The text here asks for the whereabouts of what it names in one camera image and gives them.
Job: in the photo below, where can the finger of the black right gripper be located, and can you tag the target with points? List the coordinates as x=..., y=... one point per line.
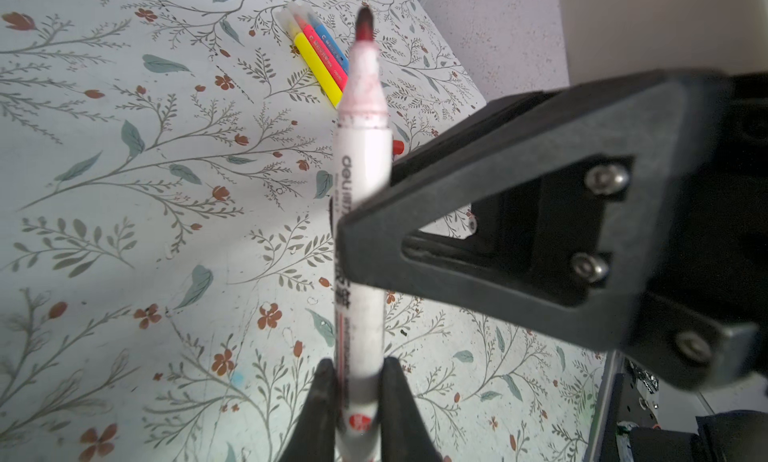
x=494, y=213

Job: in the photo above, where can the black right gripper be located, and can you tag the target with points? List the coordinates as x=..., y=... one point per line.
x=650, y=234

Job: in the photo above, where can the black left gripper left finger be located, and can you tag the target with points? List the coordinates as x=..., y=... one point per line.
x=314, y=436

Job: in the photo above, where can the red pen cap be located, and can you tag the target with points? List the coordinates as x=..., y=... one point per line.
x=398, y=147

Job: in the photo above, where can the white pink-tip marker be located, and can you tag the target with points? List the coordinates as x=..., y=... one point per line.
x=362, y=169

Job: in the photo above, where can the blue marker pen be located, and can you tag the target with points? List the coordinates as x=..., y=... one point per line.
x=327, y=39

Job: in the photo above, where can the red-pink highlighter pen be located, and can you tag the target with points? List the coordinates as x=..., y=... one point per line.
x=334, y=69

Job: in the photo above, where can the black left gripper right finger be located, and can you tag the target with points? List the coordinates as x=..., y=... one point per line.
x=404, y=436

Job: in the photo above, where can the yellow highlighter pen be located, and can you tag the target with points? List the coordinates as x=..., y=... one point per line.
x=310, y=57

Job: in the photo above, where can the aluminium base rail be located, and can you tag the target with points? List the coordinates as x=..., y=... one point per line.
x=625, y=402

